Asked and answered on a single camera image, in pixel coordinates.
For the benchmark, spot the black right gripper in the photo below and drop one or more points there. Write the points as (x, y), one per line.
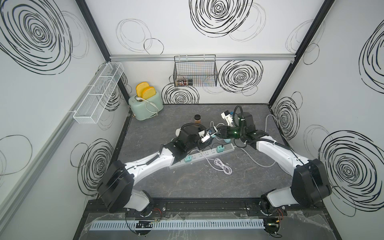
(224, 133)

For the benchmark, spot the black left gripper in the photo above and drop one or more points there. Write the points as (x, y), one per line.
(204, 144)

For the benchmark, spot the teal charger with black cable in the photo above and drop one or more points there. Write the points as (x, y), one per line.
(220, 148)

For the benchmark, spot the white power strip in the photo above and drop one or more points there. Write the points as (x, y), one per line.
(196, 156)

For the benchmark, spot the white round earbud case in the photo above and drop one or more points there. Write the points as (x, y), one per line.
(177, 131)

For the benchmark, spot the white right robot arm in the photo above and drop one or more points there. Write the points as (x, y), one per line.
(310, 183)

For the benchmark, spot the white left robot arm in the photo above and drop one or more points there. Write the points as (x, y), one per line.
(116, 187)

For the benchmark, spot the brown spice bottle black lid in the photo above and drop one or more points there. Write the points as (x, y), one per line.
(197, 119)

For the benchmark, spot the mint green toaster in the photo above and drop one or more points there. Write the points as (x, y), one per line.
(146, 109)

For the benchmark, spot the front yellow toast slice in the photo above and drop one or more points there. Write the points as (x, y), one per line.
(148, 92)

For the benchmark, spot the yellow toast slice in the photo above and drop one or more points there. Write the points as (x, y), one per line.
(148, 92)
(140, 88)

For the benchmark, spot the rear yellow toast slice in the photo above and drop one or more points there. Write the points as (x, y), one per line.
(140, 88)

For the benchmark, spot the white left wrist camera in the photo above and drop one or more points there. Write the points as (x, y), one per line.
(210, 133)

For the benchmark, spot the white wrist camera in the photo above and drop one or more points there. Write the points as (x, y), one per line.
(228, 117)
(210, 133)

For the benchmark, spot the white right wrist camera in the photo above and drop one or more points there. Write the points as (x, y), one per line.
(228, 117)

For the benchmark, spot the black wire wall basket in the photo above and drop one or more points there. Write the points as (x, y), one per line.
(195, 71)

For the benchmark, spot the white slotted cable duct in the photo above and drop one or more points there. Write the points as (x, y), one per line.
(213, 224)

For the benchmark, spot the white wire wall shelf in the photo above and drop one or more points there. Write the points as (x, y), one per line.
(102, 96)

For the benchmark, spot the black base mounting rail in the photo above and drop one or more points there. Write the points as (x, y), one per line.
(161, 207)

